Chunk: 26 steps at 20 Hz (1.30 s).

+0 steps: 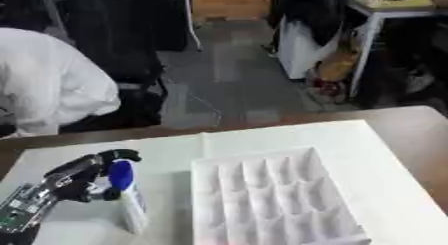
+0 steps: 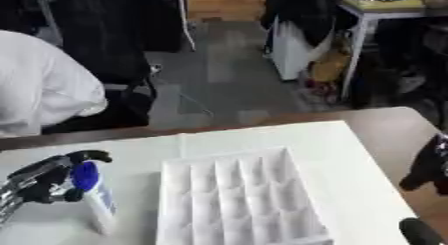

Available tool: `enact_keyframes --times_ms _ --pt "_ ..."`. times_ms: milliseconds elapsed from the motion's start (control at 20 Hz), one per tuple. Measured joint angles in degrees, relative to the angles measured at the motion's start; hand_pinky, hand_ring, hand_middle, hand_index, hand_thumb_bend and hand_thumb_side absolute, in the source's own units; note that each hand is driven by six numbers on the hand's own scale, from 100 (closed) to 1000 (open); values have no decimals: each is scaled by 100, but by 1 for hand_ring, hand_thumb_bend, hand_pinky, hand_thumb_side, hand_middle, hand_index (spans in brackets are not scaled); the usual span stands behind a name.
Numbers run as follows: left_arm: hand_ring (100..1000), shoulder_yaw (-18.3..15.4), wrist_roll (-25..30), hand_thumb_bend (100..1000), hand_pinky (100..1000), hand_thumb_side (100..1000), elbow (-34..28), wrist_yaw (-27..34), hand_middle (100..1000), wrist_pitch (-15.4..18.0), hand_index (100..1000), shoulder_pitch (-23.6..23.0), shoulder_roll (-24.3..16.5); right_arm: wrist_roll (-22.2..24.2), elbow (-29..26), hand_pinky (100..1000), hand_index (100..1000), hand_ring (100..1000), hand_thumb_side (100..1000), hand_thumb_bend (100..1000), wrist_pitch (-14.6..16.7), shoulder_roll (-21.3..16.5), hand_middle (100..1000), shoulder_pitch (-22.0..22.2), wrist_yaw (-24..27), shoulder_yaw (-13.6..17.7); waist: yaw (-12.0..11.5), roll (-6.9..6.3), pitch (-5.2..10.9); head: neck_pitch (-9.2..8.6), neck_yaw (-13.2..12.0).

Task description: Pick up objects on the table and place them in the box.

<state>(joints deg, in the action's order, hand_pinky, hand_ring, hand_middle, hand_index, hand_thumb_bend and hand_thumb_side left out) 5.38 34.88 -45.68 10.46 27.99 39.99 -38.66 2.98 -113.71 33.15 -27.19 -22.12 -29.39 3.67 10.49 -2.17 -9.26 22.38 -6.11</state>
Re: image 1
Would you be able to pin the white cabinet with dark cloth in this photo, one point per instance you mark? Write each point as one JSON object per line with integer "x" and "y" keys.
{"x": 303, "y": 39}

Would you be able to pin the white desk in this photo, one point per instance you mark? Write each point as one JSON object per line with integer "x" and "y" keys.
{"x": 385, "y": 25}

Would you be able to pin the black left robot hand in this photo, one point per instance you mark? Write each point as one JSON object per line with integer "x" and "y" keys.
{"x": 76, "y": 177}

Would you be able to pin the person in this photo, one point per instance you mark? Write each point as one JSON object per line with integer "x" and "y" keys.
{"x": 46, "y": 85}

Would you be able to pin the white tube with blue cap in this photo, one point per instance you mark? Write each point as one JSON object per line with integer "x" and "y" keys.
{"x": 129, "y": 199}

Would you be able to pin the black office chair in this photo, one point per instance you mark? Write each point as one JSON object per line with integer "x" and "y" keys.
{"x": 125, "y": 65}

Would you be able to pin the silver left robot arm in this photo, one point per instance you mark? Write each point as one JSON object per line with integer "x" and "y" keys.
{"x": 23, "y": 209}

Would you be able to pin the yellow bag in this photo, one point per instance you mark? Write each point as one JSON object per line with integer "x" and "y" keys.
{"x": 335, "y": 69}

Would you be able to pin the white compartment box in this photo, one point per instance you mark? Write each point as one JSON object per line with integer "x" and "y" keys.
{"x": 274, "y": 199}

